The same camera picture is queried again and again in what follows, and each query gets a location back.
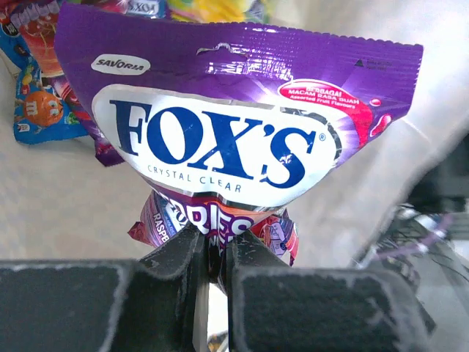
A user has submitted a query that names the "blue checkered paper bag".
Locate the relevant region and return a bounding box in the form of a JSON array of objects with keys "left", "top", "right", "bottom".
[{"left": 1, "top": 1, "right": 468, "bottom": 267}]

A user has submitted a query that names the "purple Fox's berries candy bag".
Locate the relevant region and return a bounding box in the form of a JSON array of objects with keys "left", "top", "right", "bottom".
[{"left": 54, "top": 4, "right": 424, "bottom": 286}]

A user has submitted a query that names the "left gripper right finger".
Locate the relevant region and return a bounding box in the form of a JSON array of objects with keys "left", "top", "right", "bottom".
[{"left": 226, "top": 232, "right": 431, "bottom": 351}]

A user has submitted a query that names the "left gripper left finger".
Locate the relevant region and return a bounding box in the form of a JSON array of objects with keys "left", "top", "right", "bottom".
[{"left": 1, "top": 225, "right": 200, "bottom": 351}]

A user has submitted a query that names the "yellow green candy wrapper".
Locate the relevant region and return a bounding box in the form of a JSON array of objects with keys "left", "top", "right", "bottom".
[{"left": 166, "top": 0, "right": 276, "bottom": 23}]

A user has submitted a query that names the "M&M's candy bag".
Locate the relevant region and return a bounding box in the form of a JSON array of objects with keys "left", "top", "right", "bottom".
[{"left": 1, "top": 13, "right": 87, "bottom": 144}]

